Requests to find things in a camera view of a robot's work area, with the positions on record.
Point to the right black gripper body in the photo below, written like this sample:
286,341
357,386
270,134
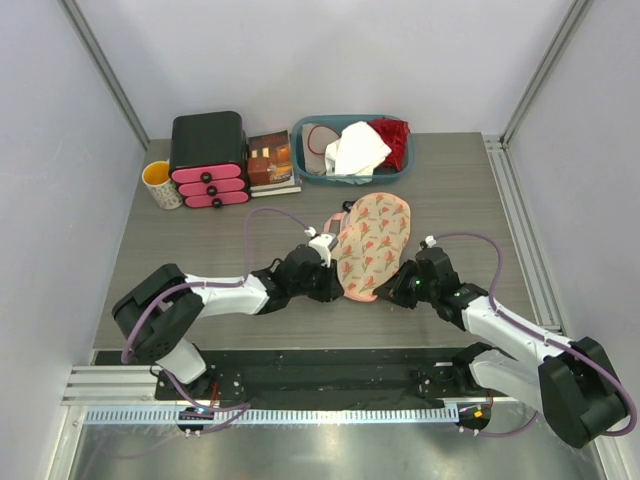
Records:
426,291

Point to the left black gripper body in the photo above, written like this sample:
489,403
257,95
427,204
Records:
318,286

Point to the pink mesh laundry bag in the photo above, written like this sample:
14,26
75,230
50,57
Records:
371,235

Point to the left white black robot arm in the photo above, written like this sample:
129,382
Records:
156,315

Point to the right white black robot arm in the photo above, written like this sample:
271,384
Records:
571,383

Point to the teal plastic basket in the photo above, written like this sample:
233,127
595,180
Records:
338,122

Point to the stack of books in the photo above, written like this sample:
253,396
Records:
269,163

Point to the white cloth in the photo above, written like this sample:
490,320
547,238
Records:
357,152

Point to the grey cloth with red loop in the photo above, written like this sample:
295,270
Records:
315,140

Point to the black pink drawer organizer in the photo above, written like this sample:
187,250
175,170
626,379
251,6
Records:
208,159

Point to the red garment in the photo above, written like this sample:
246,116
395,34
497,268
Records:
394,133

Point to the yellow inside patterned mug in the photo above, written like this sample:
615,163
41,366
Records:
156,178

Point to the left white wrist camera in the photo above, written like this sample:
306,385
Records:
322,243

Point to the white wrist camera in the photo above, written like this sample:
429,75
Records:
428,242
322,243

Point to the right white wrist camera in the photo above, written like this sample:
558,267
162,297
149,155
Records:
428,242

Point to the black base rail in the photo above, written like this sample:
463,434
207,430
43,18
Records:
336,379

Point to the white slotted cable duct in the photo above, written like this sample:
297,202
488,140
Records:
184,415

